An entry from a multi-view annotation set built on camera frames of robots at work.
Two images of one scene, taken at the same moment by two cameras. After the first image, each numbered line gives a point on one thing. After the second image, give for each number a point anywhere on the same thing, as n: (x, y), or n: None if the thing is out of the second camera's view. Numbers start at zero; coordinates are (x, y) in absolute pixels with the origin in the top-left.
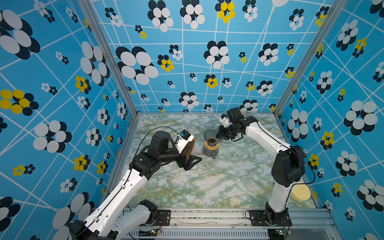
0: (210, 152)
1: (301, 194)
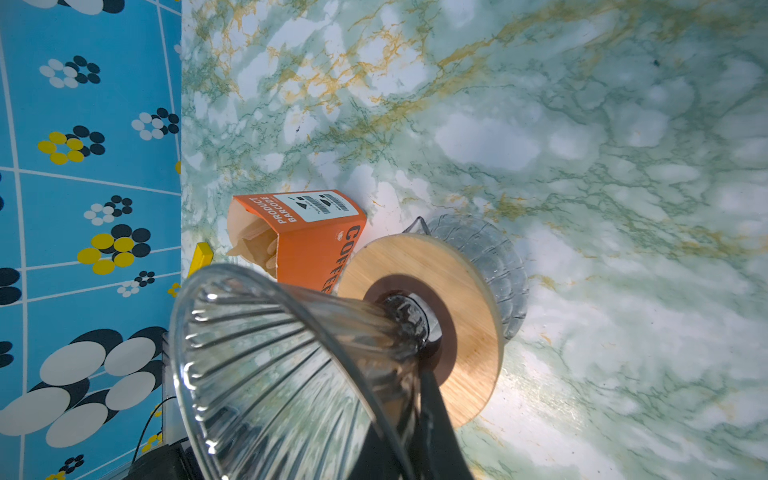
0: (494, 253)
1: None
